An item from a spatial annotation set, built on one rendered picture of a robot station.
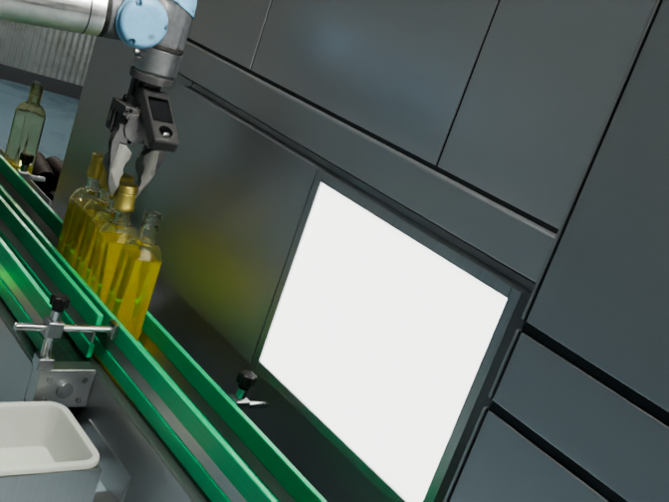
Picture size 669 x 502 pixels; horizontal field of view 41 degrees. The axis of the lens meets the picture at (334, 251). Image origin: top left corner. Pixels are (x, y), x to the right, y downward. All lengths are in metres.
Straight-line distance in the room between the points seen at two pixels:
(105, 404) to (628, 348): 1.04
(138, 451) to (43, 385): 0.20
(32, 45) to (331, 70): 6.97
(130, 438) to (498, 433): 0.85
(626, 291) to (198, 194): 1.13
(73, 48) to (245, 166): 6.86
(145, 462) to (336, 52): 0.69
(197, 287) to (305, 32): 0.48
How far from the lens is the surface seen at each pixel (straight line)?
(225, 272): 1.54
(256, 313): 1.46
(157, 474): 1.36
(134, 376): 1.46
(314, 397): 1.35
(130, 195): 1.56
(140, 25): 1.33
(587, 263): 0.62
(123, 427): 1.45
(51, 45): 8.33
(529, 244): 1.10
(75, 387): 1.53
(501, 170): 1.16
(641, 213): 0.61
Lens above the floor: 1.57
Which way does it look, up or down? 15 degrees down
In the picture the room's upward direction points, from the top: 20 degrees clockwise
